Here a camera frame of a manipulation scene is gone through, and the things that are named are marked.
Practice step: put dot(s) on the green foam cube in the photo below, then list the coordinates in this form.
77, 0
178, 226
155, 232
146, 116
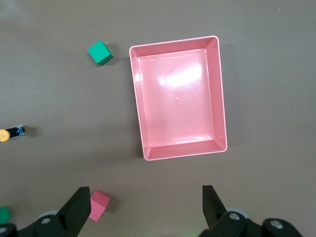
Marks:
100, 53
4, 214

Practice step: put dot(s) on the pink plastic bin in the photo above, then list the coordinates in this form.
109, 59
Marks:
177, 98

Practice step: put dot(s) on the brown table cover sheet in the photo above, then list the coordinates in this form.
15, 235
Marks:
49, 98

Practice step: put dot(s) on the orange capped push button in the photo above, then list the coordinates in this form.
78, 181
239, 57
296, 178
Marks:
3, 135

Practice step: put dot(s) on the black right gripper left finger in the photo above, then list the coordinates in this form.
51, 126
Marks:
74, 209

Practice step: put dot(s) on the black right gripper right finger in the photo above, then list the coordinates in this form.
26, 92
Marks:
212, 209

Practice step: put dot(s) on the pink foam cube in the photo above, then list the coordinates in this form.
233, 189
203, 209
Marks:
100, 205

